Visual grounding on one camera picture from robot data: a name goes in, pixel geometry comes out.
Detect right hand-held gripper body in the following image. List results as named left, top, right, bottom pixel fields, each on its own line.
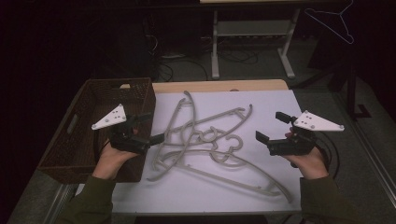
left=266, top=109, right=346, bottom=157

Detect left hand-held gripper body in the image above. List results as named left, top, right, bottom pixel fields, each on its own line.
left=91, top=103, right=151, bottom=156

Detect brown woven basket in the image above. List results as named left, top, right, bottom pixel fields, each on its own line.
left=36, top=77, right=157, bottom=185

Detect person's left hand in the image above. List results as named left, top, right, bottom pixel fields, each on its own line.
left=92, top=127, right=140, bottom=181

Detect person's right hand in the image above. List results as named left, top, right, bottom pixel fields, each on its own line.
left=281, top=127, right=330, bottom=181

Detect white table mat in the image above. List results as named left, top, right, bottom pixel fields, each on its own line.
left=76, top=90, right=316, bottom=216

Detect black metal stand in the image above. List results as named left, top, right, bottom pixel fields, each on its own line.
left=293, top=54, right=374, bottom=121

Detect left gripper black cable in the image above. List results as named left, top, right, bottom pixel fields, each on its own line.
left=92, top=130, right=110, bottom=155

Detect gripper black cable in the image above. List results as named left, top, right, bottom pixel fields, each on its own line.
left=312, top=131, right=341, bottom=180
left=92, top=130, right=110, bottom=155

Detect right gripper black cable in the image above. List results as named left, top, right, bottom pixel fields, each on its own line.
left=312, top=131, right=341, bottom=180

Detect black floor cables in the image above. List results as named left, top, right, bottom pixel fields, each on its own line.
left=141, top=13, right=260, bottom=82

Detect metal floor rail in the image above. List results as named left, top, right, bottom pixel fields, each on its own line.
left=331, top=91, right=396, bottom=208

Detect thin wire hanger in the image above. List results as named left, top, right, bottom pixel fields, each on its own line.
left=304, top=0, right=356, bottom=46

